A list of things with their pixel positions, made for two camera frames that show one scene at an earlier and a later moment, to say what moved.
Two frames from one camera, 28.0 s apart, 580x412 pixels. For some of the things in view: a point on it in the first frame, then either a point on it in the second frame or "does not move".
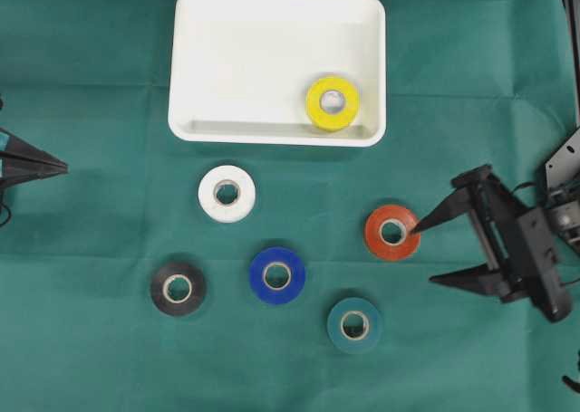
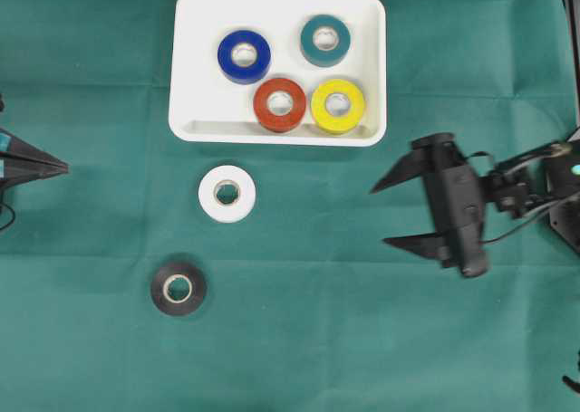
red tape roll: [388, 234] -> [279, 122]
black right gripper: [494, 209] -> [454, 189]
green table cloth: [148, 275] does not move
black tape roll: [160, 288] does not move
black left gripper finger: [18, 171] does not move
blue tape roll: [285, 257] -> [238, 74]
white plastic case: [245, 59] does not move
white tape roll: [217, 209] does not move
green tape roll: [354, 325] -> [324, 57]
